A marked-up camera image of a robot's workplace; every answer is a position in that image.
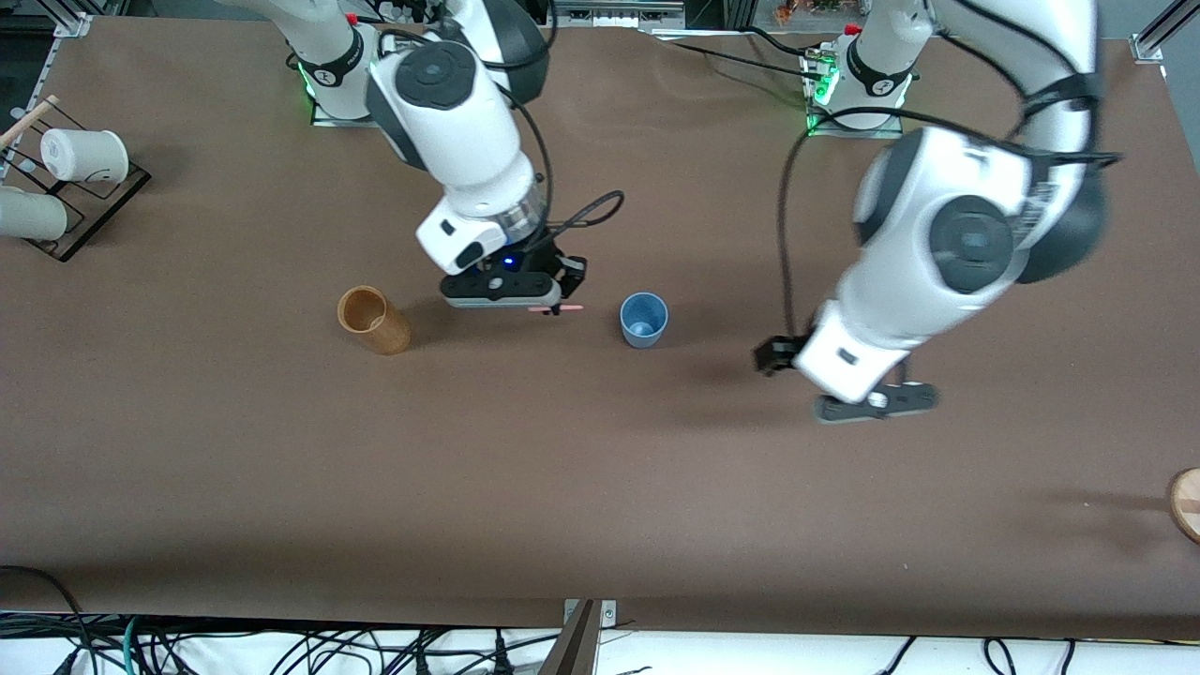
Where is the grey metal device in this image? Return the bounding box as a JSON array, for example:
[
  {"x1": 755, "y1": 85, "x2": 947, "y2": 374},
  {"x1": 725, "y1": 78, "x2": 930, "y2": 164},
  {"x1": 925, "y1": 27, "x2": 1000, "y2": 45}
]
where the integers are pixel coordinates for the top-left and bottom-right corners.
[{"x1": 547, "y1": 0, "x2": 687, "y2": 31}]

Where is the black cable on table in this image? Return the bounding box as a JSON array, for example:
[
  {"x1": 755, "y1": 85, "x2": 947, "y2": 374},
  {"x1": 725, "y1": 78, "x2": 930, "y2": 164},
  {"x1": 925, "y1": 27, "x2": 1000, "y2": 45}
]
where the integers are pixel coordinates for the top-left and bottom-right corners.
[{"x1": 656, "y1": 39, "x2": 826, "y2": 81}]

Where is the blue cup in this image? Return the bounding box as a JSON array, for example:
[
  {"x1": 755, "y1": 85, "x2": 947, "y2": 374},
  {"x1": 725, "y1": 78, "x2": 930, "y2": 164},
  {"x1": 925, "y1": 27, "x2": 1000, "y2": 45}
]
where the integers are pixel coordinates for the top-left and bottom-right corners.
[{"x1": 620, "y1": 292, "x2": 670, "y2": 351}]

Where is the brown wooden cup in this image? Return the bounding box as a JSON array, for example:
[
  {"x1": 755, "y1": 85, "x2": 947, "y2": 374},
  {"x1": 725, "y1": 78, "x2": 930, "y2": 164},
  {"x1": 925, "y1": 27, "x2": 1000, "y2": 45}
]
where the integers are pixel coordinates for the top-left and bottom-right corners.
[{"x1": 337, "y1": 285, "x2": 413, "y2": 356}]

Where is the aluminium frame profile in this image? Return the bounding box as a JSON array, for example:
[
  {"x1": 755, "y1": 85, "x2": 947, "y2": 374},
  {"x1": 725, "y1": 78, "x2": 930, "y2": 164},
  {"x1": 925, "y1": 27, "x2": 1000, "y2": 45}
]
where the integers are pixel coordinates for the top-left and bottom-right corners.
[
  {"x1": 1132, "y1": 0, "x2": 1200, "y2": 65},
  {"x1": 0, "y1": 9, "x2": 95, "y2": 165}
]

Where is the brown table cover sheet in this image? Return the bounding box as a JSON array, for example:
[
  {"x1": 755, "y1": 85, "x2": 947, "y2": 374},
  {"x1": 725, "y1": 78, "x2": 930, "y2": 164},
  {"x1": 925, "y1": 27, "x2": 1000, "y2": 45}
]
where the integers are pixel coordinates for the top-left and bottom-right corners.
[{"x1": 0, "y1": 14, "x2": 1200, "y2": 643}]

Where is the black cup rack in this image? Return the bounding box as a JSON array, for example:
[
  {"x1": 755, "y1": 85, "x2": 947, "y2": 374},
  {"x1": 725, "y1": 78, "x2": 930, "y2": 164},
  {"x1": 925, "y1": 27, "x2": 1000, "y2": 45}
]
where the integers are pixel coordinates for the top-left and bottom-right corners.
[{"x1": 0, "y1": 94, "x2": 152, "y2": 263}]

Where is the dark angled metal bar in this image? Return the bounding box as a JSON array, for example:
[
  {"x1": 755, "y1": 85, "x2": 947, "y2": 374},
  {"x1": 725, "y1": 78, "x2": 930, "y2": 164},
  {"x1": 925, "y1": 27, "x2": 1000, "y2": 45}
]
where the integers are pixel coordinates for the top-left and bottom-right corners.
[{"x1": 539, "y1": 600, "x2": 601, "y2": 675}]

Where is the wooden stick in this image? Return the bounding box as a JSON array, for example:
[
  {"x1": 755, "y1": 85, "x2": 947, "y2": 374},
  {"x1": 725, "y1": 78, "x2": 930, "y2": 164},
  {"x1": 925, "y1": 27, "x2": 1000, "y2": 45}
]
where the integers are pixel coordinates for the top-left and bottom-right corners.
[{"x1": 0, "y1": 94, "x2": 60, "y2": 149}]

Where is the white paper cup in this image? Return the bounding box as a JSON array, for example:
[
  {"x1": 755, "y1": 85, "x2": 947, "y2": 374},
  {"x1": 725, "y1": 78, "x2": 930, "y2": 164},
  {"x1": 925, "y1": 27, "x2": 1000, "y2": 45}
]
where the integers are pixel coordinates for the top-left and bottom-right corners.
[
  {"x1": 40, "y1": 127, "x2": 130, "y2": 185},
  {"x1": 0, "y1": 186, "x2": 69, "y2": 241}
]

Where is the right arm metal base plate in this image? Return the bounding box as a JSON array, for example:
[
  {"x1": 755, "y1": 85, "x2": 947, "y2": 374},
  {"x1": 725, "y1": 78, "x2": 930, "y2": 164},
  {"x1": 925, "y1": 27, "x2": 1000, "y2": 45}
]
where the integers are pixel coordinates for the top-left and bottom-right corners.
[{"x1": 311, "y1": 37, "x2": 413, "y2": 128}]

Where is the black looped floor cable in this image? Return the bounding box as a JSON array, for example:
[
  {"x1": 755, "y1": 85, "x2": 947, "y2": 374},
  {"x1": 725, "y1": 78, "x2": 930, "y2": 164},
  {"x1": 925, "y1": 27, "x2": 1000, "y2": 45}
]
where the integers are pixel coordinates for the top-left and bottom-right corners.
[{"x1": 0, "y1": 565, "x2": 95, "y2": 675}]

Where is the round wooden disc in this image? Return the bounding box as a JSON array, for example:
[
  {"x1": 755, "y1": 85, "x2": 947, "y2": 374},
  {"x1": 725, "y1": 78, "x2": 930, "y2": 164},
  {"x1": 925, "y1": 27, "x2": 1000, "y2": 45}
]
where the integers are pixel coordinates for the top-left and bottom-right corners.
[{"x1": 1167, "y1": 467, "x2": 1200, "y2": 546}]

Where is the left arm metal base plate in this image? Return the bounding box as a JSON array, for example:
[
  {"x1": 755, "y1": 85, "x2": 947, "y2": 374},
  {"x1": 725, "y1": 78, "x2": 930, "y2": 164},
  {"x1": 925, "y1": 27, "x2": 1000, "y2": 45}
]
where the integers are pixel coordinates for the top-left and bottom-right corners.
[{"x1": 806, "y1": 47, "x2": 907, "y2": 141}]

